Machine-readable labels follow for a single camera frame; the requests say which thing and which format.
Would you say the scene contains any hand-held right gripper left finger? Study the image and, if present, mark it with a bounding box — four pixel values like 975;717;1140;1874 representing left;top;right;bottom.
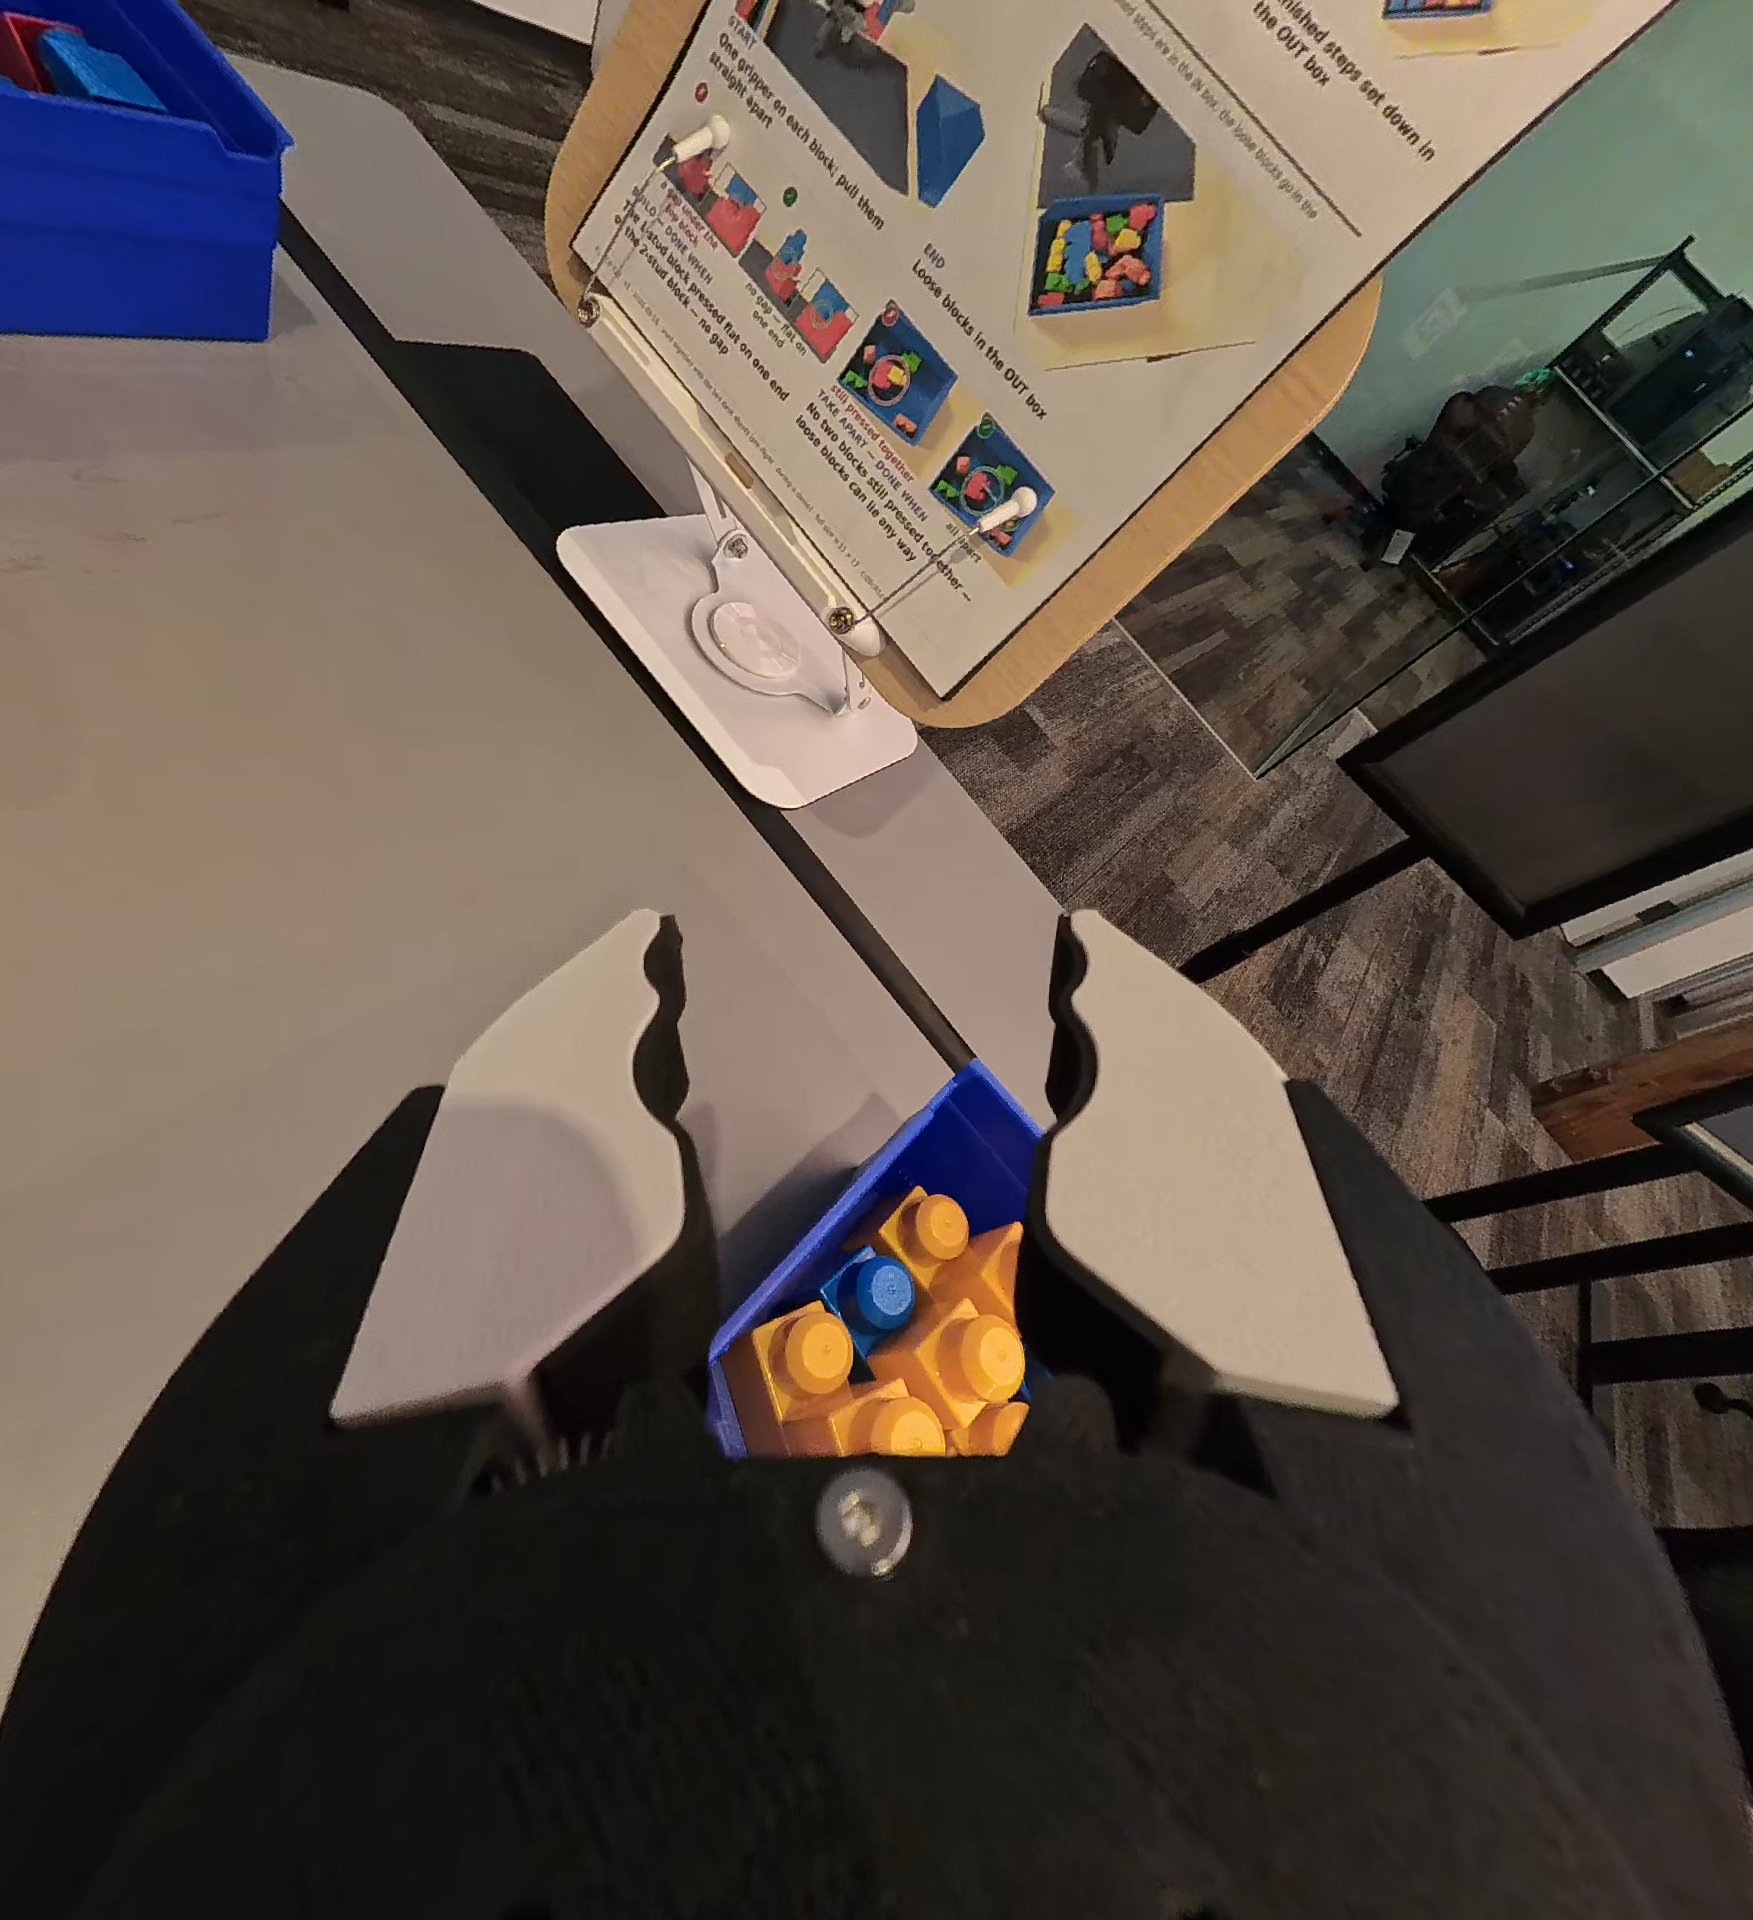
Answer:
329;906;721;1427

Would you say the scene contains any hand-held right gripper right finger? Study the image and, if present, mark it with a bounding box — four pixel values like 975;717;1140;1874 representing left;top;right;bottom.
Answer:
1029;909;1404;1444

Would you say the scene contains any cluster of assembled block steps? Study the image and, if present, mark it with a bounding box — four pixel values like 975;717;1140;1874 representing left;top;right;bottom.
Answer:
733;1185;1031;1460

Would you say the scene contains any blue plastic bin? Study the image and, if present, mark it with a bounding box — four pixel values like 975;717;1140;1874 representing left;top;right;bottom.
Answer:
0;0;294;344
706;1056;1047;1460

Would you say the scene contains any pile of colourful toy blocks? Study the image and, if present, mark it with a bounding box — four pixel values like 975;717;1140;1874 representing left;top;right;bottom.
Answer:
0;7;166;114

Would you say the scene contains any black screen easel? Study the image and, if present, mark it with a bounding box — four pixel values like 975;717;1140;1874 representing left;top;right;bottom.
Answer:
1423;1146;1753;1412

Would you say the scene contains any black desk mat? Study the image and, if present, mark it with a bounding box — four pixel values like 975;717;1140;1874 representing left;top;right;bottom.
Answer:
396;346;668;557

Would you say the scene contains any instruction poster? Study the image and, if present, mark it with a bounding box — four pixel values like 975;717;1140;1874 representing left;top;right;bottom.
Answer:
576;0;1680;698

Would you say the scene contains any black metal shelf rack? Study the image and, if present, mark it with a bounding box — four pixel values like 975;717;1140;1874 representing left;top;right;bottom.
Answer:
1416;247;1753;647

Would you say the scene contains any metal poster bracket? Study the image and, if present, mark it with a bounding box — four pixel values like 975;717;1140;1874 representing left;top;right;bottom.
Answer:
689;531;885;714

